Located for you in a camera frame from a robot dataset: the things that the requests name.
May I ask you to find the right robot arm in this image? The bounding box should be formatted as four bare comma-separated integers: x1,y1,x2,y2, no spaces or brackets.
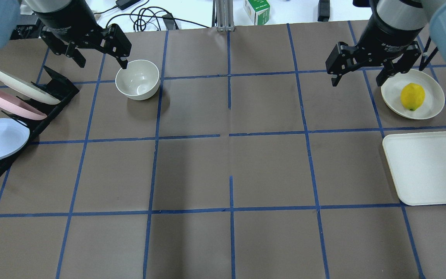
326,0,446,86

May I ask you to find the cream ceramic bowl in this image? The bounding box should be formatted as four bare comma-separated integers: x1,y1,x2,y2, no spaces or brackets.
115,60,161,101

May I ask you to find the cream rectangular tray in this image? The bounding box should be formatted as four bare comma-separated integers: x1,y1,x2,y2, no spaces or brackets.
382,132,446,205

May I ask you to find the green white carton box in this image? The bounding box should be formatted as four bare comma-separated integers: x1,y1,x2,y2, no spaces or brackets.
243,0,271,26

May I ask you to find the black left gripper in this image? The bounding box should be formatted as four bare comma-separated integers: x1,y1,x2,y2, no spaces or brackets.
33,0,132,69

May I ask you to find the pink plate in rack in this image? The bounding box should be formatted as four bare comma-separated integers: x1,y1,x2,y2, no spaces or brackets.
0,90,47,121

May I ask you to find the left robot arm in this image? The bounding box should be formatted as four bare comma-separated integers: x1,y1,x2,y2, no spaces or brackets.
0,0,132,69

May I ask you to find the black power adapter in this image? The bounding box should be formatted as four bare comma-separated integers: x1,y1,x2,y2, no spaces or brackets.
115,0,141,10

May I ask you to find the yellow lemon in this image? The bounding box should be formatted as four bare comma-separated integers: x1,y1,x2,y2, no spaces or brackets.
400,83,426,111

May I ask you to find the aluminium frame post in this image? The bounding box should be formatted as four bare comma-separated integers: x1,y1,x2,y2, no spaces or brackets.
212,0,235,32

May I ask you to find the black dish rack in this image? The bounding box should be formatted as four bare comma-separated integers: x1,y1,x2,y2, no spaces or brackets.
0,66,79,177

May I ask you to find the cream plate in rack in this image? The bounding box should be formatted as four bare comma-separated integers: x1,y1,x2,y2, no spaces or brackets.
0,70,60,105

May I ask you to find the cream round plate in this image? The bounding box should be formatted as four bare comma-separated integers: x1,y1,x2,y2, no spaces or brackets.
381,69,445,120

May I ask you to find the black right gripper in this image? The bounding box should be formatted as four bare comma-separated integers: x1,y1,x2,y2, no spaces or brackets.
325,10,422,87

